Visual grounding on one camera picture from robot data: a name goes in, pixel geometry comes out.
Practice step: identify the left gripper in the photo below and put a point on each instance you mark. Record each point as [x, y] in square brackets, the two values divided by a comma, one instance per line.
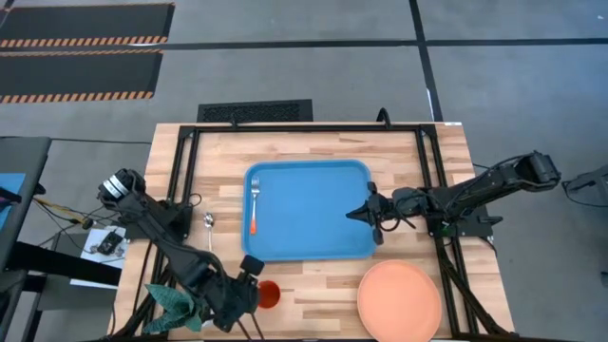
[228, 299]

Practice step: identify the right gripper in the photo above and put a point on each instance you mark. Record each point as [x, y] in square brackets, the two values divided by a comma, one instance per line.
[404, 204]

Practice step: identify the orange plastic cup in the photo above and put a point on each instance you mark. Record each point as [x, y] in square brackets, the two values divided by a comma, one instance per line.
[271, 294]

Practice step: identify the silver metal spoon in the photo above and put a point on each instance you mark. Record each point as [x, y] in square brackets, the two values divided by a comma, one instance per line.
[209, 220]

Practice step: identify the orange round plate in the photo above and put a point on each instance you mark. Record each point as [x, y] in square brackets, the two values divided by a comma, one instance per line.
[399, 301]

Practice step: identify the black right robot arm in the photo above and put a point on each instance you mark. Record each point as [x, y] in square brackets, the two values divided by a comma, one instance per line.
[499, 178]

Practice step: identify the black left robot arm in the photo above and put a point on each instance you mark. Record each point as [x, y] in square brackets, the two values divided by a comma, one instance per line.
[142, 209]

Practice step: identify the blue plastic tray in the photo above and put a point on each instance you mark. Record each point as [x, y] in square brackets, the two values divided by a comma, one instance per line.
[309, 209]

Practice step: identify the green cloth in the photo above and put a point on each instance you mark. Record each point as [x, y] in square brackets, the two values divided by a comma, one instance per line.
[173, 309]

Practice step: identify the black floor vent grille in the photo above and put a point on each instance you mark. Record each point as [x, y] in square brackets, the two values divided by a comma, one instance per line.
[254, 110]

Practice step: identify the black electronic controller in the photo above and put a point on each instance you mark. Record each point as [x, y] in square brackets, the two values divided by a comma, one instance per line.
[109, 242]

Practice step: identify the white paper sheet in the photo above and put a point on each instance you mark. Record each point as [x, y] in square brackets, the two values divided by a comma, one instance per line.
[90, 244]

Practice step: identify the grey side desk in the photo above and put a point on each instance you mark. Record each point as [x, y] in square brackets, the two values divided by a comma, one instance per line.
[26, 157]

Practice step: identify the black hazard-striped floor mat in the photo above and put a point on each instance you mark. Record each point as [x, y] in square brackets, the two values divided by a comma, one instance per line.
[76, 73]
[85, 21]

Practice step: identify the black aluminium table frame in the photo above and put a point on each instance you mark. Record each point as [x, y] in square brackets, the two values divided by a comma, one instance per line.
[309, 128]

